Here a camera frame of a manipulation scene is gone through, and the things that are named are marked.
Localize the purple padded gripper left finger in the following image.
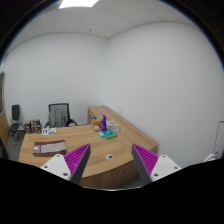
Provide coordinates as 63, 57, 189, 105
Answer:
41, 144, 91, 184

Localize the green teal box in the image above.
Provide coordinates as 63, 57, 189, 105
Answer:
103, 130, 117, 139

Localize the clear plastic package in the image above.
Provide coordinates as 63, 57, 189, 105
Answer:
106, 121, 121, 132

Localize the small blue box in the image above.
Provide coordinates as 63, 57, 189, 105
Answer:
98, 132, 104, 138

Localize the purple spray bottle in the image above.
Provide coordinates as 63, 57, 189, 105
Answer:
100, 115, 107, 131

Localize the white metal stand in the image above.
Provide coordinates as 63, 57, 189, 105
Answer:
204, 120, 224, 162

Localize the orange small box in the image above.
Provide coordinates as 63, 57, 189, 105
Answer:
92, 120, 101, 132

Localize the wooden L-shaped office desk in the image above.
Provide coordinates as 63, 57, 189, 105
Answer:
19, 106, 158, 189

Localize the black mesh office chair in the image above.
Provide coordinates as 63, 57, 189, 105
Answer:
44, 103, 78, 128

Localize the white green paper packet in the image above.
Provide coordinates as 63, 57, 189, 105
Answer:
42, 128, 56, 135

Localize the black folding side chair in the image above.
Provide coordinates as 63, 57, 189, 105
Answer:
9, 104, 25, 146

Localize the ceiling light panel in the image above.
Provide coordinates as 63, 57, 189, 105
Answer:
59, 0, 99, 9

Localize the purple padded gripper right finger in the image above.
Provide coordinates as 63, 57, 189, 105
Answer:
132, 144, 181, 184

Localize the small brown wooden rack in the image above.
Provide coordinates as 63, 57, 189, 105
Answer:
24, 119, 42, 134

